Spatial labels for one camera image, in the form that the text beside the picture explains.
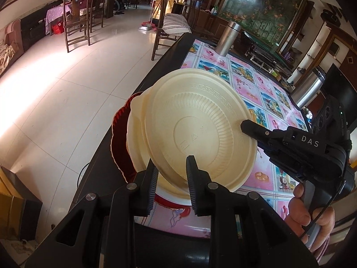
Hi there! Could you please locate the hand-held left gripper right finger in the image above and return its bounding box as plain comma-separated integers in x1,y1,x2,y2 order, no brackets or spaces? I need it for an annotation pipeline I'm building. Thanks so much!
185,155,320,268

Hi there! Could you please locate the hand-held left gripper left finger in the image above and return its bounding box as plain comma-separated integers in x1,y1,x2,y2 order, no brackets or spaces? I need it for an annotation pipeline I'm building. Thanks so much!
25,159,159,268

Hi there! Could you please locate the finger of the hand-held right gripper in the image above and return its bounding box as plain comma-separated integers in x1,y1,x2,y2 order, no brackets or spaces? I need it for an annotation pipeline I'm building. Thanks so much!
241,119,282,146

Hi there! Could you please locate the scalloped red plate gold rim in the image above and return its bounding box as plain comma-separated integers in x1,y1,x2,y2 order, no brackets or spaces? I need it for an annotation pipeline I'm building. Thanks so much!
110,92,194,210

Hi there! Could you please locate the cream plastic bowl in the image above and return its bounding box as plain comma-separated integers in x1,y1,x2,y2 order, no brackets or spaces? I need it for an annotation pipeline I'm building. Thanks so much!
126,87,196,201

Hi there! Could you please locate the cream disposable plate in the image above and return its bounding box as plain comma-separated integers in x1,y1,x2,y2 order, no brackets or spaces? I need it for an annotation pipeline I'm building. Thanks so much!
144,69,258,194

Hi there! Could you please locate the person's right hand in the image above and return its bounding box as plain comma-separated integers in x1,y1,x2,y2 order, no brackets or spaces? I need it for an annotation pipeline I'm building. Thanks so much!
287,184,335,246

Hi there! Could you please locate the printed fruit tablecloth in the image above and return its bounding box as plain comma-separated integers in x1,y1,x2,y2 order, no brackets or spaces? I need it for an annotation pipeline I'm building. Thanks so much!
134,38,311,239

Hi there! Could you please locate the black table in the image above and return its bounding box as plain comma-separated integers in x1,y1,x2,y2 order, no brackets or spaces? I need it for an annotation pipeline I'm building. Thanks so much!
71,32,313,268

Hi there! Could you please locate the black flat screen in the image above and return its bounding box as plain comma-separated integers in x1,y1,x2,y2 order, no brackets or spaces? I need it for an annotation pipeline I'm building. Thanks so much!
319,64,357,134

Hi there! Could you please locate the green topped table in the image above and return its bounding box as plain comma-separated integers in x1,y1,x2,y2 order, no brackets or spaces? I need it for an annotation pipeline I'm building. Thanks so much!
241,31,282,67

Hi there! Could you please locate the slim steel thermos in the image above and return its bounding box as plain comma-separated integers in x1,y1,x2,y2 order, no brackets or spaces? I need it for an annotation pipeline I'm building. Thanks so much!
216,20,242,57

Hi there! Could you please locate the large floral painting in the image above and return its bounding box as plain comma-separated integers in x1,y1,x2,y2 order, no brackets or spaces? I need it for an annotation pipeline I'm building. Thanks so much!
219,0,309,46

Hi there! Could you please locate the dark wooden chair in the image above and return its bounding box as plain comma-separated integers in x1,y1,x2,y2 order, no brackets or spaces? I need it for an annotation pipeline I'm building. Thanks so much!
151,0,197,61
62,0,91,53
91,0,110,28

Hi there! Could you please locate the striped seat cushion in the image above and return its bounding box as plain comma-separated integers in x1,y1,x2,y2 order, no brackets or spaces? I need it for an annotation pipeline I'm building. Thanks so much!
162,13,191,35

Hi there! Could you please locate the brown cardboard box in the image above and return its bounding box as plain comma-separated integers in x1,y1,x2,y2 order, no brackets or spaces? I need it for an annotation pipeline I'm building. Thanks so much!
0,166,42,242

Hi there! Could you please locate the black low cabinet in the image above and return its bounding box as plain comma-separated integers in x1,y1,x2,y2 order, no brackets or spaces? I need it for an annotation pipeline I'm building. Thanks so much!
21,1,69,52

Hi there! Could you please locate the dining table pink cloth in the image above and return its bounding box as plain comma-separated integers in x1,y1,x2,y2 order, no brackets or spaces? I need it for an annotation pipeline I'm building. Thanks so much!
45,3,73,30

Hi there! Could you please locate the floral printed blanket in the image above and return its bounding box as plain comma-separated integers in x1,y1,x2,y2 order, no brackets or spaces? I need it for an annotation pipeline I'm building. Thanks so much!
0,40,17,67

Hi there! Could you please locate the pink sofa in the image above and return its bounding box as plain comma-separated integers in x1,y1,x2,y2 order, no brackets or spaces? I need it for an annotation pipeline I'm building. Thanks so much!
0,19,25,74

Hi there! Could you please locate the large steel thermos black handle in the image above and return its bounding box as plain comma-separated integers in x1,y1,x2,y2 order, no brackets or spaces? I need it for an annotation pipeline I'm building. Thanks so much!
295,69,327,110

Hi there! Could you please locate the black cable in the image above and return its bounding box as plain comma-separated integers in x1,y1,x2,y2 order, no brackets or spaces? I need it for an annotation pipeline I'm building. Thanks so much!
301,134,355,239

